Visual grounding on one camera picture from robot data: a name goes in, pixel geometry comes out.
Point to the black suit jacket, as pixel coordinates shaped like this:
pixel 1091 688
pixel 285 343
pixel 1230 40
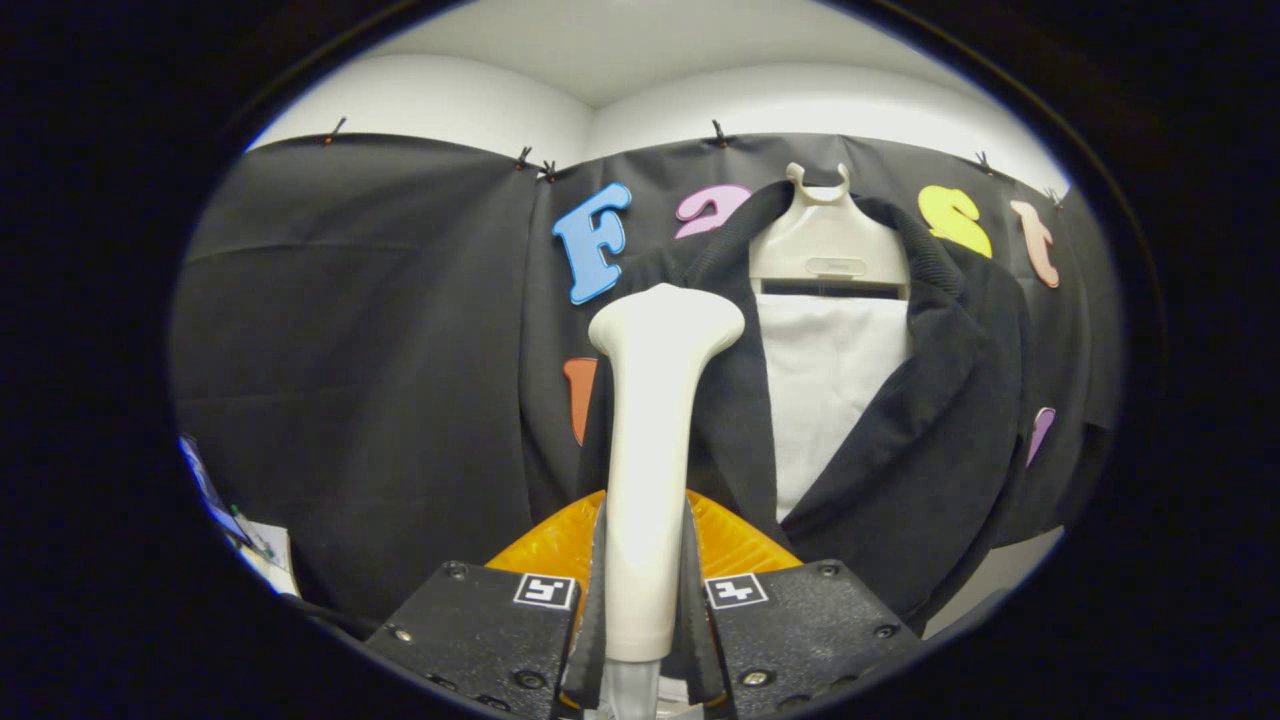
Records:
pixel 930 450

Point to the black backdrop cloth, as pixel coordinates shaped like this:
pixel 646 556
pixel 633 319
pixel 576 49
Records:
pixel 350 350

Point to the grey cabinet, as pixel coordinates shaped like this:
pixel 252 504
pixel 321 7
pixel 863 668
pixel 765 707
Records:
pixel 990 580

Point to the white shirt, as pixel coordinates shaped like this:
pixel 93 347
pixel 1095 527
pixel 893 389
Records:
pixel 830 390

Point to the white and blue clutter pile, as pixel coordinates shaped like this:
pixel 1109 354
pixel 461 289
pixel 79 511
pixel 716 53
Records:
pixel 272 560

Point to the cream plastic hanger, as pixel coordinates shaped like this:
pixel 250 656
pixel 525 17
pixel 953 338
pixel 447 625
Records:
pixel 828 245

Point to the white garment steamer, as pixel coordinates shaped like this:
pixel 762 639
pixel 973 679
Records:
pixel 650 450

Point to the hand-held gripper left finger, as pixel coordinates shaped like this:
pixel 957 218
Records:
pixel 590 650

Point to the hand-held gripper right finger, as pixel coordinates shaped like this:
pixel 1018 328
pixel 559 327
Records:
pixel 697 650

